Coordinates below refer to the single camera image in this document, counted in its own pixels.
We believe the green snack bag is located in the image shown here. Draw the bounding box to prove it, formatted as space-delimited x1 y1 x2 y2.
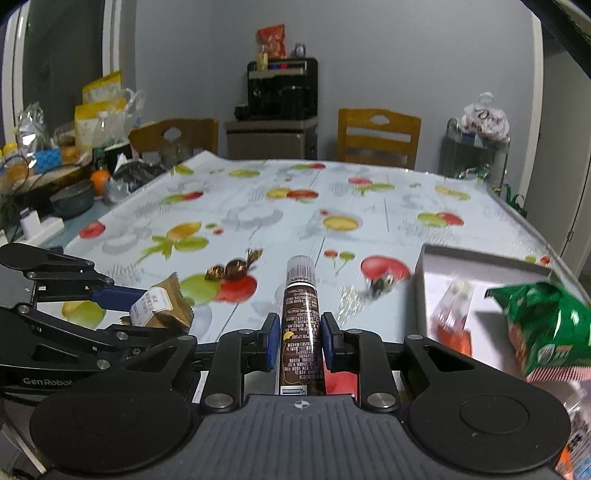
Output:
485 279 591 382

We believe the black plastic bag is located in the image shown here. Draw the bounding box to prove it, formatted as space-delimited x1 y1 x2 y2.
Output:
111 159 168 193

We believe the white plastic bag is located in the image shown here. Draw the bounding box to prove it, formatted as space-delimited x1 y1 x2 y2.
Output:
462 92 510 141

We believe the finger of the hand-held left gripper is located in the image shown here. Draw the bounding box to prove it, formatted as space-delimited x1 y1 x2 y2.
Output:
16 302 197 366
25 261 149 311

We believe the orange snack packet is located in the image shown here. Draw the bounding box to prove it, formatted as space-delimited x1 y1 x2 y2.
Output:
429 281 476 359

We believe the brown twist wrapped candy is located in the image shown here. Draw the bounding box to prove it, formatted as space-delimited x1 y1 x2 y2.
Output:
204 248 264 281

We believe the brown snack tube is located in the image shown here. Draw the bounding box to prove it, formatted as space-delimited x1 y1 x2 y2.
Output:
276 255 326 397

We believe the yellow snack bag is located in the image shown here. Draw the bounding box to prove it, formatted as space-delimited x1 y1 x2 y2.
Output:
82 71 123 105
74 99 128 152

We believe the clear plastic bag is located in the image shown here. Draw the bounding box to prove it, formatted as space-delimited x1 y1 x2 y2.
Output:
16 104 49 149

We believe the red snack bag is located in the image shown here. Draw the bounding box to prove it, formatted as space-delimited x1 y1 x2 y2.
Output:
256 24 287 59

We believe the black water dispenser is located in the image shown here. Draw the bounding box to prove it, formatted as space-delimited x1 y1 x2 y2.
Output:
225 58 319 161

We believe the glass jar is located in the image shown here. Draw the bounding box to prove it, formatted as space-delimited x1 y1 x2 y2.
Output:
161 128 188 165

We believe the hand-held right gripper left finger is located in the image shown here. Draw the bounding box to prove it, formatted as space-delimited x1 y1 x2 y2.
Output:
121 313 282 411

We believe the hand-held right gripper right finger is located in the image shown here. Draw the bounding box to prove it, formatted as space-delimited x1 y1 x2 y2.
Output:
321 312 485 412

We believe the fruit print tablecloth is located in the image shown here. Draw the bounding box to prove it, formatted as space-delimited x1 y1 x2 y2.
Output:
9 154 583 416

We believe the small brown snack packet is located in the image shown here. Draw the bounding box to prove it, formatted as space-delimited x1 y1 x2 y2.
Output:
129 272 195 331

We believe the blue sponge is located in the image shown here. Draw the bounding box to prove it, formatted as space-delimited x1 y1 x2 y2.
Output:
34 148 64 174

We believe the white door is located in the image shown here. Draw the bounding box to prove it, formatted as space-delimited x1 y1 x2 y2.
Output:
526 14 591 278

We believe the wooden chair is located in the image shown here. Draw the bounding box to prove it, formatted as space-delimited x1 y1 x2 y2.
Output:
337 108 422 171
128 119 219 169

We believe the grey bowl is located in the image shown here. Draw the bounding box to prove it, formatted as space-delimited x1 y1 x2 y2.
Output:
50 181 96 219

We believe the grey cardboard box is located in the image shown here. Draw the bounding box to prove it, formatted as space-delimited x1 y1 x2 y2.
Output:
414 243 591 398

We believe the dark foil wrapped candy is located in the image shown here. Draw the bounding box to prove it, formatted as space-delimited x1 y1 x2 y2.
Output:
367 272 398 297

